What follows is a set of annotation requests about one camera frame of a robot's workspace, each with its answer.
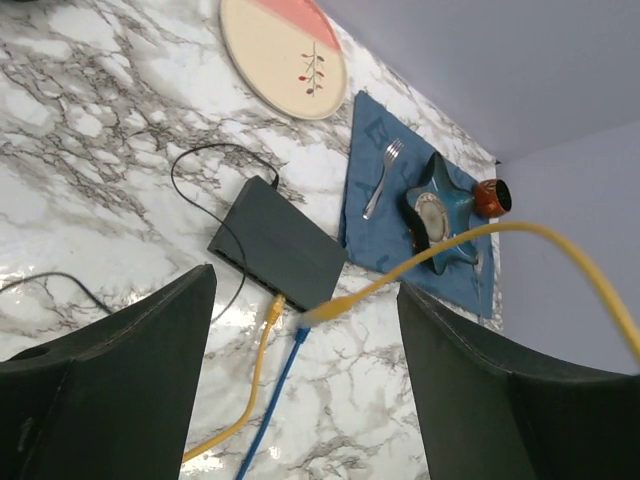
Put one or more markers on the black network switch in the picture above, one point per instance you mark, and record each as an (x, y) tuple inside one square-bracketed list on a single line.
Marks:
[(279, 247)]

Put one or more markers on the orange-brown mug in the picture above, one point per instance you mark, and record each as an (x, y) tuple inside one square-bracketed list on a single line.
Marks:
[(492, 198)]

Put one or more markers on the silver fork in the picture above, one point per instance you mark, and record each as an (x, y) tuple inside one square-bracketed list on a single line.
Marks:
[(390, 155)]

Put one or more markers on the blue star-shaped dish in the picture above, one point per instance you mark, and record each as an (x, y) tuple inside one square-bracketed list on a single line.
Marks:
[(437, 209)]

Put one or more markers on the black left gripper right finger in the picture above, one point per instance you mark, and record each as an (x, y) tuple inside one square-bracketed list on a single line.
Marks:
[(490, 408)]

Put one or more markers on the pink and cream round plate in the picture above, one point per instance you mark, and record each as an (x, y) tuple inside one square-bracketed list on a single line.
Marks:
[(288, 53)]

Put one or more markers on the blue cloth placemat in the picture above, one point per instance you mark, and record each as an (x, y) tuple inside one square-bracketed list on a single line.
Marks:
[(384, 241)]

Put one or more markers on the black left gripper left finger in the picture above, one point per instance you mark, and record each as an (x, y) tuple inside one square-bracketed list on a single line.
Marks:
[(114, 399)]

